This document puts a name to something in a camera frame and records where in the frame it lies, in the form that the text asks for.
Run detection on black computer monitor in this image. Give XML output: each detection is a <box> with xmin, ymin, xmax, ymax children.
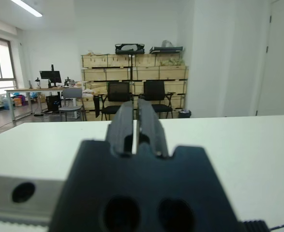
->
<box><xmin>39</xmin><ymin>64</ymin><xmax>62</xmax><ymax>88</ymax></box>

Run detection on colourful bags on floor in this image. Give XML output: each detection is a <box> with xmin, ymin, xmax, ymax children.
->
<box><xmin>12</xmin><ymin>94</ymin><xmax>29</xmax><ymax>107</ymax></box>

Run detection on flat black equipment case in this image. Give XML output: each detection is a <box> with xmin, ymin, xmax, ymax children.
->
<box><xmin>149</xmin><ymin>45</ymin><xmax>184</xmax><ymax>55</ymax></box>

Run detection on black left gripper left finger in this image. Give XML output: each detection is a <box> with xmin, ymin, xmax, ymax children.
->
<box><xmin>49</xmin><ymin>101</ymin><xmax>147</xmax><ymax>232</ymax></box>

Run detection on ceiling light strip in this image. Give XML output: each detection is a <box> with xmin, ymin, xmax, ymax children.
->
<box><xmin>10</xmin><ymin>0</ymin><xmax>44</xmax><ymax>18</ymax></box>

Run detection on grey plastic chair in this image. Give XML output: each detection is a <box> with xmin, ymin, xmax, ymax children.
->
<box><xmin>58</xmin><ymin>87</ymin><xmax>87</xmax><ymax>122</ymax></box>

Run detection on white door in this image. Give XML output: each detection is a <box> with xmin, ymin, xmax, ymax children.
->
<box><xmin>254</xmin><ymin>0</ymin><xmax>284</xmax><ymax>117</ymax></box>

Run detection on black mesh office chair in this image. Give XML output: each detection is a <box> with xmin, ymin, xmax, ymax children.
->
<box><xmin>138</xmin><ymin>80</ymin><xmax>174</xmax><ymax>119</ymax></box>
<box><xmin>100</xmin><ymin>81</ymin><xmax>134</xmax><ymax>121</ymax></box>

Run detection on small black trash bin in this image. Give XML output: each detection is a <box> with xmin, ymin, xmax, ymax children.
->
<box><xmin>178</xmin><ymin>109</ymin><xmax>192</xmax><ymax>119</ymax></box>

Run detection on black computer tower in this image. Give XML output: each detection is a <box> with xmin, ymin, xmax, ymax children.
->
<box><xmin>45</xmin><ymin>94</ymin><xmax>61</xmax><ymax>112</ymax></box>

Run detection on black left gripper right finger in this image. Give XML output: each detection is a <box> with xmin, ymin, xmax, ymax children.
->
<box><xmin>135</xmin><ymin>99</ymin><xmax>241</xmax><ymax>232</ymax></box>

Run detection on window with brown frame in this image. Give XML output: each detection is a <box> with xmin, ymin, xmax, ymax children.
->
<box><xmin>0</xmin><ymin>33</ymin><xmax>18</xmax><ymax>98</ymax></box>

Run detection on wooden desk white legs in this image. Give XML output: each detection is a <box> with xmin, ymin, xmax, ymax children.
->
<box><xmin>4</xmin><ymin>86</ymin><xmax>84</xmax><ymax>121</ymax></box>

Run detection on wooden crate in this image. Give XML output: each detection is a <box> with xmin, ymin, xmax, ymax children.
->
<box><xmin>81</xmin><ymin>54</ymin><xmax>133</xmax><ymax>69</ymax></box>
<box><xmin>133</xmin><ymin>53</ymin><xmax>185</xmax><ymax>67</ymax></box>
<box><xmin>132</xmin><ymin>65</ymin><xmax>189</xmax><ymax>81</ymax></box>
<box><xmin>81</xmin><ymin>67</ymin><xmax>133</xmax><ymax>82</ymax></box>
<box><xmin>164</xmin><ymin>94</ymin><xmax>186</xmax><ymax>112</ymax></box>
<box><xmin>80</xmin><ymin>95</ymin><xmax>104</xmax><ymax>121</ymax></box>
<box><xmin>83</xmin><ymin>81</ymin><xmax>133</xmax><ymax>97</ymax></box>
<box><xmin>132</xmin><ymin>79</ymin><xmax>189</xmax><ymax>96</ymax></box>

